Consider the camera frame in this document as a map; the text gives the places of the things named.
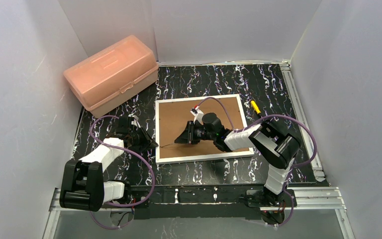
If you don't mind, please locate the white picture frame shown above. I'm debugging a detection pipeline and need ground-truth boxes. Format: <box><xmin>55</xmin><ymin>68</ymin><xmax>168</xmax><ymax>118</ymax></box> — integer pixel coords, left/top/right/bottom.
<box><xmin>155</xmin><ymin>94</ymin><xmax>255</xmax><ymax>164</ymax></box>

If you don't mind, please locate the yellow handled screwdriver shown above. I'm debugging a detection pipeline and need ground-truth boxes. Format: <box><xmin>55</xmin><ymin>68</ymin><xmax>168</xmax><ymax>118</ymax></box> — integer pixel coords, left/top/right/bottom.
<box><xmin>250</xmin><ymin>101</ymin><xmax>262</xmax><ymax>118</ymax></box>

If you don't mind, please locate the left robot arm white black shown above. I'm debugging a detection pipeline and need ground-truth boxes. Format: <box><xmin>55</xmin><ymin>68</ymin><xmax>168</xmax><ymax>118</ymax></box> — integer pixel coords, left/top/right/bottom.
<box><xmin>59</xmin><ymin>116</ymin><xmax>158</xmax><ymax>212</ymax></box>

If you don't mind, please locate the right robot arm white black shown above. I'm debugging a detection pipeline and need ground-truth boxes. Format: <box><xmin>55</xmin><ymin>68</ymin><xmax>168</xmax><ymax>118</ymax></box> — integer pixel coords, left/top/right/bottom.
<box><xmin>174</xmin><ymin>113</ymin><xmax>301</xmax><ymax>200</ymax></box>

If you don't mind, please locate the translucent orange plastic box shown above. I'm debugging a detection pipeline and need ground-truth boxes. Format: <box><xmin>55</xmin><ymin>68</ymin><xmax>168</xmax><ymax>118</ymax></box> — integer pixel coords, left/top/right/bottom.
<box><xmin>63</xmin><ymin>35</ymin><xmax>159</xmax><ymax>118</ymax></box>

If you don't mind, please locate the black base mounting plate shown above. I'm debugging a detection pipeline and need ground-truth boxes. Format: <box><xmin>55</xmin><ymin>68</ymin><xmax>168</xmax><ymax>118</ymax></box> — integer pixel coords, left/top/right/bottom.
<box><xmin>133</xmin><ymin>184</ymin><xmax>297</xmax><ymax>223</ymax></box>

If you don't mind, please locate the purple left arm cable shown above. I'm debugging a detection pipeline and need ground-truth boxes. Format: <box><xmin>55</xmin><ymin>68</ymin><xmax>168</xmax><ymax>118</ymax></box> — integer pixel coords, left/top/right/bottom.
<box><xmin>89</xmin><ymin>115</ymin><xmax>156</xmax><ymax>231</ymax></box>

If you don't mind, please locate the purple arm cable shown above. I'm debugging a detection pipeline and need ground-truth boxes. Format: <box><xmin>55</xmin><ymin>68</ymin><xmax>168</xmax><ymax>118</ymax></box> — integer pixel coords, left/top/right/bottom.
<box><xmin>89</xmin><ymin>115</ymin><xmax>156</xmax><ymax>231</ymax></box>
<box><xmin>195</xmin><ymin>96</ymin><xmax>318</xmax><ymax>228</ymax></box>

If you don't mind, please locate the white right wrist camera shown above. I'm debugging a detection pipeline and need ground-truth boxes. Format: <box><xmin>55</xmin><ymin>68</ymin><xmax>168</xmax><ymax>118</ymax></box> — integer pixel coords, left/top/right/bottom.
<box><xmin>190</xmin><ymin>105</ymin><xmax>204</xmax><ymax>125</ymax></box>

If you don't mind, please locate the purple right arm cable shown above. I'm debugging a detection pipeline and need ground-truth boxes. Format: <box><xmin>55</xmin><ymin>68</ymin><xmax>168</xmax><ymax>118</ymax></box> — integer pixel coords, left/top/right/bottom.
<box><xmin>195</xmin><ymin>96</ymin><xmax>318</xmax><ymax>228</ymax></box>

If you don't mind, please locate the aluminium right side rail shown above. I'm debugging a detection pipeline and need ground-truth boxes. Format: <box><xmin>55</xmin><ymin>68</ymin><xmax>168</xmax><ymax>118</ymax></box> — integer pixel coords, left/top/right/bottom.
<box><xmin>279</xmin><ymin>62</ymin><xmax>326</xmax><ymax>182</ymax></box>

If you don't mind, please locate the aluminium rail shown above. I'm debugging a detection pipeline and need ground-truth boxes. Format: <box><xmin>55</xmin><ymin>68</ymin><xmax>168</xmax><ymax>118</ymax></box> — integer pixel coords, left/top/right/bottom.
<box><xmin>279</xmin><ymin>62</ymin><xmax>326</xmax><ymax>182</ymax></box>
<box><xmin>49</xmin><ymin>186</ymin><xmax>347</xmax><ymax>212</ymax></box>

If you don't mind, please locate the aluminium front rail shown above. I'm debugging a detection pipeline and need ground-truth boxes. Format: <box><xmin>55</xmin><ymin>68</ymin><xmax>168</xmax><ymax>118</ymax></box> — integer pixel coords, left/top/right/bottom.
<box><xmin>49</xmin><ymin>186</ymin><xmax>347</xmax><ymax>212</ymax></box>

